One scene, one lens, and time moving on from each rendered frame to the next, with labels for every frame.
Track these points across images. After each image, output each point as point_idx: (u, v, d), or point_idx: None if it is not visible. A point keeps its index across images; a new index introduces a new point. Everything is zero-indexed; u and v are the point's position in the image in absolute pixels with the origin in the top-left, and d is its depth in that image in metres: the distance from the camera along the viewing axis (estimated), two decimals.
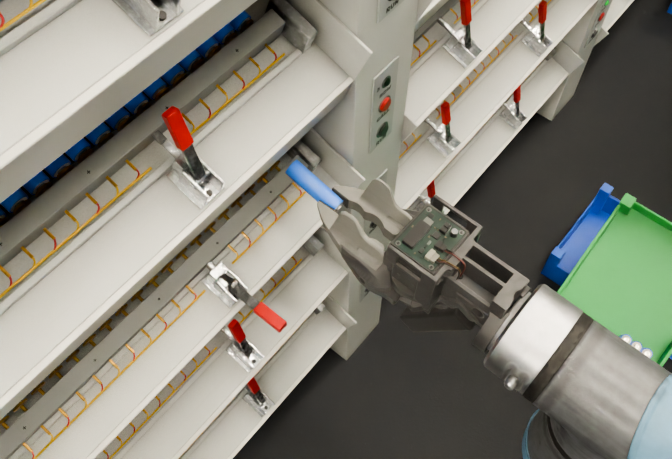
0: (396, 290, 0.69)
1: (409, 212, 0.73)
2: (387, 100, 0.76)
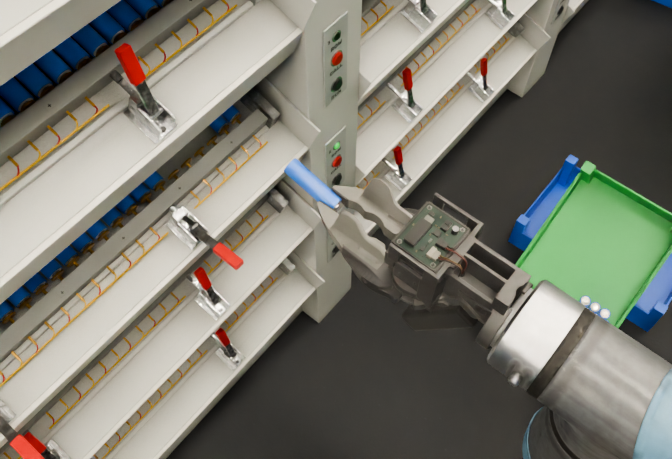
0: (398, 289, 0.69)
1: (409, 211, 0.73)
2: (339, 54, 0.81)
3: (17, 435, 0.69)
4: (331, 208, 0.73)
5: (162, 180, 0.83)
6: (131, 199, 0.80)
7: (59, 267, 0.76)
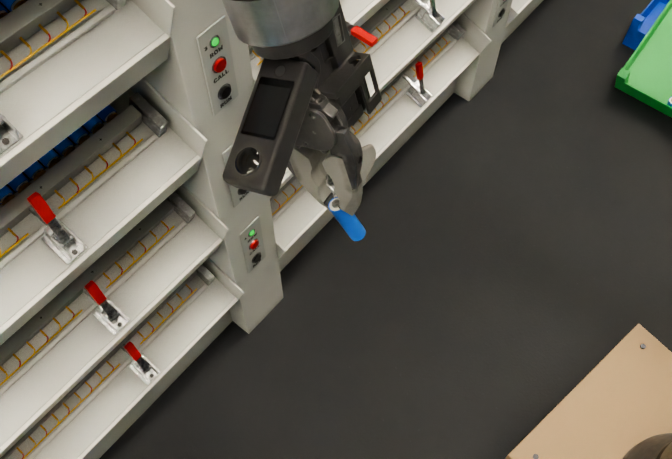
0: None
1: (358, 166, 0.68)
2: None
3: (354, 26, 0.94)
4: None
5: None
6: None
7: None
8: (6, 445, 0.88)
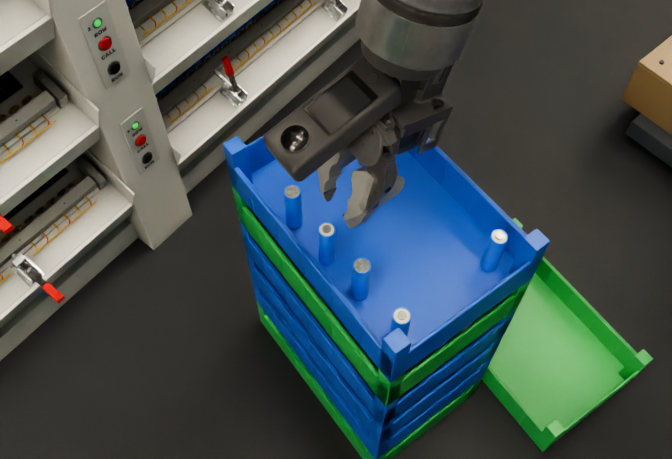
0: None
1: (382, 193, 0.68)
2: None
3: None
4: None
5: None
6: None
7: None
8: None
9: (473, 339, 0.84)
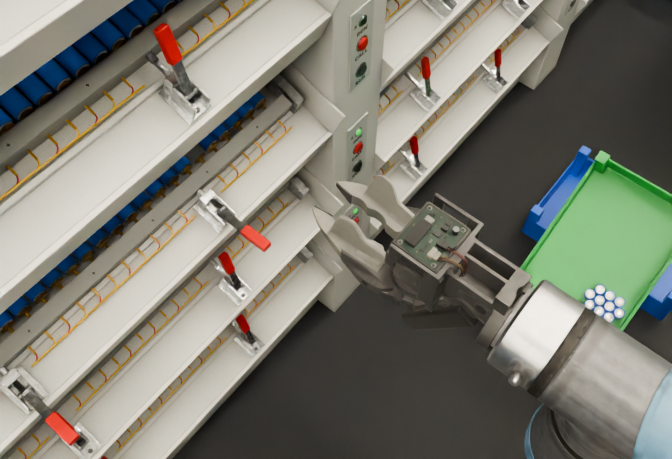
0: (398, 289, 0.69)
1: (412, 210, 0.73)
2: (364, 39, 0.82)
3: (52, 412, 0.70)
4: (235, 120, 0.86)
5: (189, 164, 0.84)
6: (159, 182, 0.81)
7: (90, 248, 0.77)
8: None
9: None
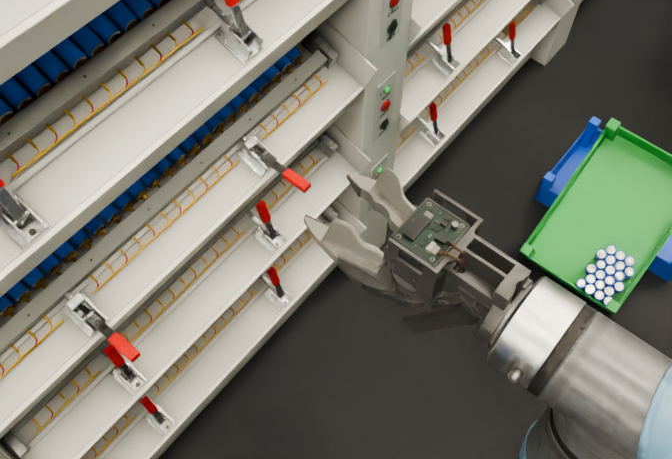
0: (397, 287, 0.68)
1: None
2: None
3: (114, 332, 0.76)
4: (275, 73, 0.92)
5: (233, 113, 0.90)
6: (206, 128, 0.87)
7: (144, 187, 0.83)
8: None
9: None
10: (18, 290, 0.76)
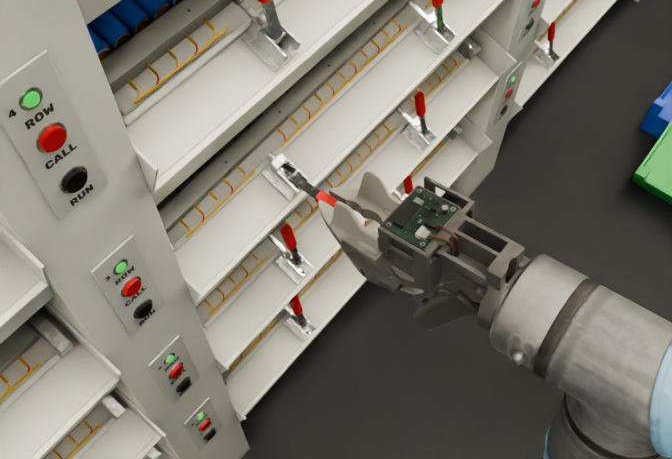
0: (397, 279, 0.67)
1: None
2: None
3: (320, 191, 0.75)
4: None
5: None
6: None
7: None
8: None
9: None
10: None
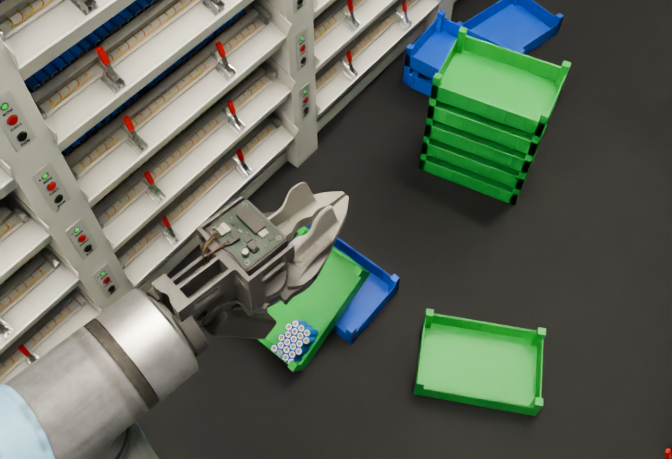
0: None
1: (318, 264, 0.70)
2: (51, 184, 1.37)
3: None
4: None
5: None
6: None
7: None
8: None
9: None
10: None
